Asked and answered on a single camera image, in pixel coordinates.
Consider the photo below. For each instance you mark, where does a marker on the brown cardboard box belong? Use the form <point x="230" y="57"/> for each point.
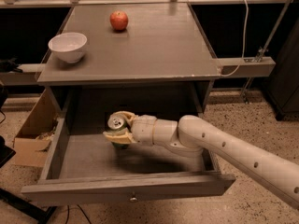
<point x="34" y="137"/>

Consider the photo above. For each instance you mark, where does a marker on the white ceramic bowl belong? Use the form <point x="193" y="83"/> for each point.
<point x="68" y="47"/>

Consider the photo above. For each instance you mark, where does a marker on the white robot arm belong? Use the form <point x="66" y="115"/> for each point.
<point x="190" y="135"/>

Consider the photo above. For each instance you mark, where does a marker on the grey wooden cabinet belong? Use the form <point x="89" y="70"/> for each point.
<point x="160" y="65"/>

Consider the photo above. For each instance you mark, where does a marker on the green soda can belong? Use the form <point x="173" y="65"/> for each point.
<point x="118" y="126"/>

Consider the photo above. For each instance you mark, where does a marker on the red apple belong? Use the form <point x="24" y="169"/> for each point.
<point x="118" y="20"/>

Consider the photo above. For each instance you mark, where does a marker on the black floor stand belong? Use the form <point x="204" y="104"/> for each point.
<point x="41" y="216"/>

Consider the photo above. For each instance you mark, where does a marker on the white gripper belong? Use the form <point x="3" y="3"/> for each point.
<point x="144" y="129"/>

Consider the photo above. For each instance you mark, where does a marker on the silver drawer knob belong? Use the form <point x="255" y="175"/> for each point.
<point x="133" y="198"/>

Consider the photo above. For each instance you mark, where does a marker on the open grey top drawer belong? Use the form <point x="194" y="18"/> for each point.
<point x="83" y="167"/>

